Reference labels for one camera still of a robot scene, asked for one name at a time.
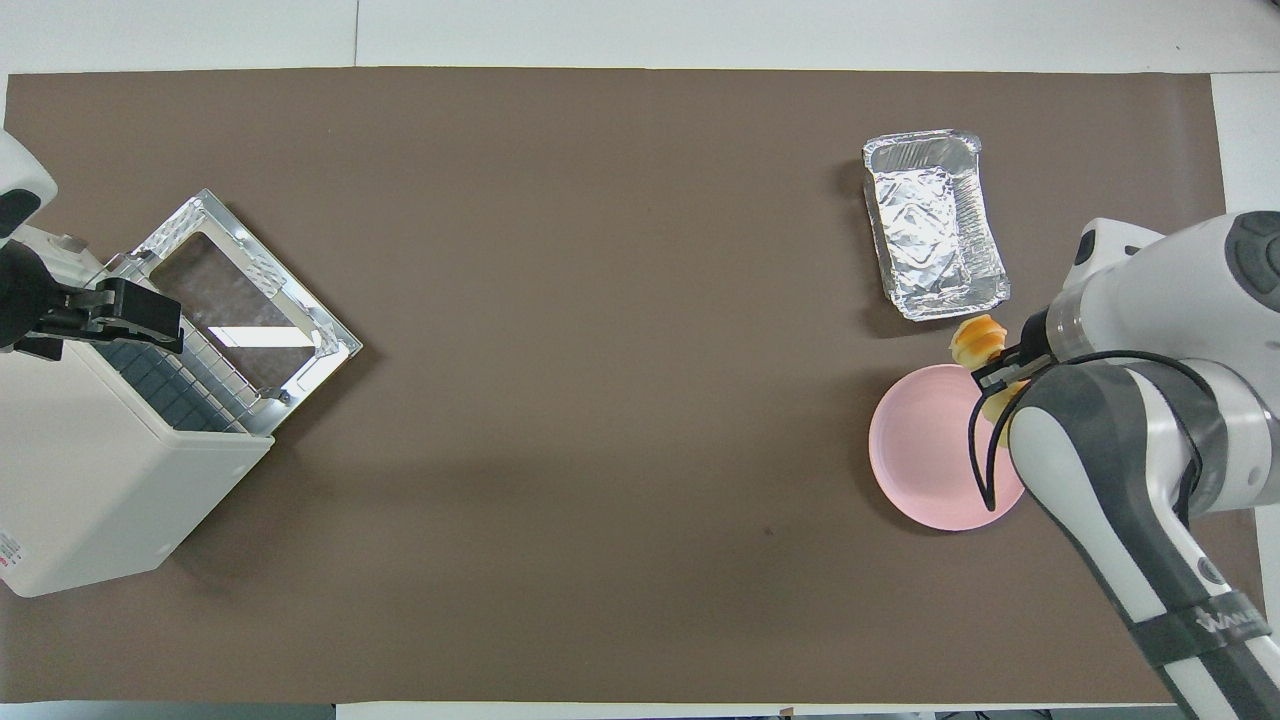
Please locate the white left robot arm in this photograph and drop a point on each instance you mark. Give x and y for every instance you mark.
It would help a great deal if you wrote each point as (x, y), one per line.
(20, 165)

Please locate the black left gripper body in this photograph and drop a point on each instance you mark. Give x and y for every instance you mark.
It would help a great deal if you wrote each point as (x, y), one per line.
(30, 295)

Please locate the cream toaster oven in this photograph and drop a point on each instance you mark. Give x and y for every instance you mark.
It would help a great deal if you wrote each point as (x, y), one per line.
(100, 480)

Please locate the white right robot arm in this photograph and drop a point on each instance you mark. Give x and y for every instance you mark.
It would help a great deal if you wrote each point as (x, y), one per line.
(1150, 300)

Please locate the aluminium foil tray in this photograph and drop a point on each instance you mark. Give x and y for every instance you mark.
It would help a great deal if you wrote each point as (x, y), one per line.
(930, 230)

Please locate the yellow sliced bread loaf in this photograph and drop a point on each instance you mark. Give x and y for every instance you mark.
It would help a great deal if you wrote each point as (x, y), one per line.
(975, 340)

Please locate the pink round plate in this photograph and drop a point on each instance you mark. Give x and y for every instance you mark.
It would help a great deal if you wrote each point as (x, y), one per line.
(920, 450)

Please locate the metal oven rack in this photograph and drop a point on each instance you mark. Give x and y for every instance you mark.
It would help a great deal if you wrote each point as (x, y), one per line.
(170, 390)

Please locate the glass oven door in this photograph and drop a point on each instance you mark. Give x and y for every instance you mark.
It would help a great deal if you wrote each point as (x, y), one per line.
(270, 265)

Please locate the brown table mat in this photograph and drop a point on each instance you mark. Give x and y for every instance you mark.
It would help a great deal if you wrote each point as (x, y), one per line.
(600, 400)

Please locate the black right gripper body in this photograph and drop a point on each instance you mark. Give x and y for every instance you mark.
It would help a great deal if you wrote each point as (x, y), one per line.
(1036, 335)

